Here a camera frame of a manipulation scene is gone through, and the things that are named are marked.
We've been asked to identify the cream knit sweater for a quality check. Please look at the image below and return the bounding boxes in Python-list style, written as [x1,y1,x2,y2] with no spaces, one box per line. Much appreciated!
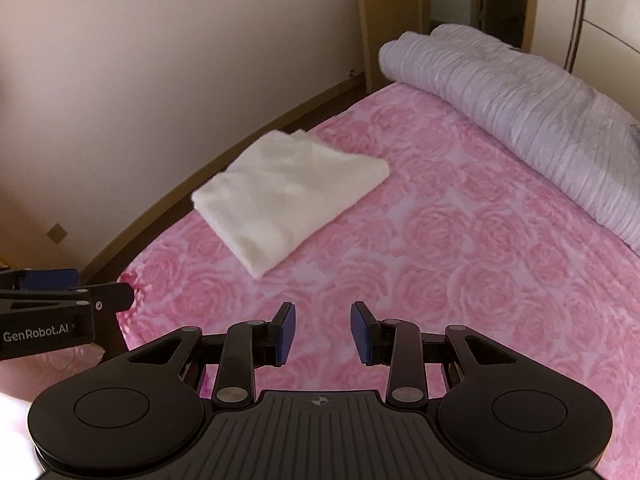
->
[192,129,391,279]

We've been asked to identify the pink floral blanket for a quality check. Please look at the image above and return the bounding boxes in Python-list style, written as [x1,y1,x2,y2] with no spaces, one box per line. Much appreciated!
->
[117,82,640,480]

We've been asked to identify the cream wardrobe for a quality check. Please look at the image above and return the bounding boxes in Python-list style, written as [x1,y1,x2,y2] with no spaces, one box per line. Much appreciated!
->
[530,0,640,127]

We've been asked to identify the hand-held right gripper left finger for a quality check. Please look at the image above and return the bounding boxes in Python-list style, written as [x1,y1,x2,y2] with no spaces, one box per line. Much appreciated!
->
[129,302,297,411]

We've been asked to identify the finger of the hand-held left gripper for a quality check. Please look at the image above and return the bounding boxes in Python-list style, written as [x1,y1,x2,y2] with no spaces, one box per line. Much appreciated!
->
[0,282,135,314]
[0,268,79,292]

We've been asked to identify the lilac striped quilt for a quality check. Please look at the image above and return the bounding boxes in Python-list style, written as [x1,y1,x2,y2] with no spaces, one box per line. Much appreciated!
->
[377,23,640,254]

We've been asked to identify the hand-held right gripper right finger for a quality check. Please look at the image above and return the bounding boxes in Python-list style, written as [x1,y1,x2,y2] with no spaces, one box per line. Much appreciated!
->
[350,302,516,411]

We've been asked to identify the wooden door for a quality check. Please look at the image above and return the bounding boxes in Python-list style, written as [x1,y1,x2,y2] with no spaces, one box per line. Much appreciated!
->
[352,0,541,94]

